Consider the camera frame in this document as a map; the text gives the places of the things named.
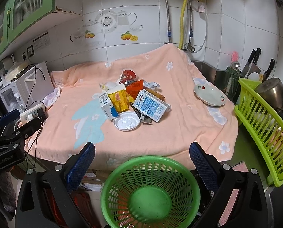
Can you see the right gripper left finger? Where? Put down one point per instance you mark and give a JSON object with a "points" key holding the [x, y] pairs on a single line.
{"points": [[45, 198]]}

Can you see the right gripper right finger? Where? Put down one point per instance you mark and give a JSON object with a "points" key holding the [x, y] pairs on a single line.
{"points": [[250, 206]]}

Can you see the red plastic stool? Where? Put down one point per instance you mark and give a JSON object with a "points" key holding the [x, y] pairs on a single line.
{"points": [[79, 206]]}

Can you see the pink floor mat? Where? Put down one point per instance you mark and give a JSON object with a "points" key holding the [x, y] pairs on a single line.
{"points": [[241, 166]]}

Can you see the white power strip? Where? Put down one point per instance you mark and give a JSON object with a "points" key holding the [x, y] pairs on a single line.
{"points": [[32, 113]]}

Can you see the white microwave oven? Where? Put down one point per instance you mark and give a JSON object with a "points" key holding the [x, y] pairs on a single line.
{"points": [[32, 85]]}

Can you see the white plastic bag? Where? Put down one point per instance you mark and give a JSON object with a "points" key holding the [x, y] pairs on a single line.
{"points": [[51, 98]]}

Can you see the green plastic waste basket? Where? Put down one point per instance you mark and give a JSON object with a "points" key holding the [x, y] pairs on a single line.
{"points": [[150, 191]]}

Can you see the white blue milk carton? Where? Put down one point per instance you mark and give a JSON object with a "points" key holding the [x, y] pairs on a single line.
{"points": [[107, 106]]}

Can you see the lime green dish rack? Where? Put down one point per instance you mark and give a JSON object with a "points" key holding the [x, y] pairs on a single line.
{"points": [[265, 126]]}

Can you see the white plastic lid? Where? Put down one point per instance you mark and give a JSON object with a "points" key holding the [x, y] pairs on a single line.
{"points": [[127, 121]]}

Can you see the yellow snack wrapper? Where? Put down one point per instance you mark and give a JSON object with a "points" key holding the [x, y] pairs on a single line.
{"points": [[120, 98]]}

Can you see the black sachet wrapper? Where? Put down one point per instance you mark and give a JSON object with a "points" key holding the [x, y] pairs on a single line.
{"points": [[144, 119]]}

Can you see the white ceramic plate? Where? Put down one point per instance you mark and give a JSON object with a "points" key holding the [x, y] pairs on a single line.
{"points": [[210, 95]]}

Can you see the steel pot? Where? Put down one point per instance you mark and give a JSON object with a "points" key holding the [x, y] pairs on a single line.
{"points": [[272, 91]]}

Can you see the blue white flat carton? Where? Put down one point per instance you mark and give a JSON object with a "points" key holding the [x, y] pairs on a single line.
{"points": [[150, 105]]}

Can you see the peach floral blanket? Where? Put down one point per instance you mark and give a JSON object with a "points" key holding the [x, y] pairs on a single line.
{"points": [[147, 127]]}

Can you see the orange snack wrapper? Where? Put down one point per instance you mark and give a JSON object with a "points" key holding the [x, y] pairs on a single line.
{"points": [[134, 88]]}

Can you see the red paper cup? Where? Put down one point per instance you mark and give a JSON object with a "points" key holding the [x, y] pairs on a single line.
{"points": [[127, 75]]}

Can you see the crumpled blue white wrapper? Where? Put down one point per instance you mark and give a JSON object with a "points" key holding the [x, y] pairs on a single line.
{"points": [[150, 85]]}

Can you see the black handled knife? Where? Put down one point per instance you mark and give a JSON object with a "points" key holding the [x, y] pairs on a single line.
{"points": [[269, 70]]}

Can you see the green wall cabinet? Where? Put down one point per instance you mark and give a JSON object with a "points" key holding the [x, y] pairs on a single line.
{"points": [[22, 20]]}

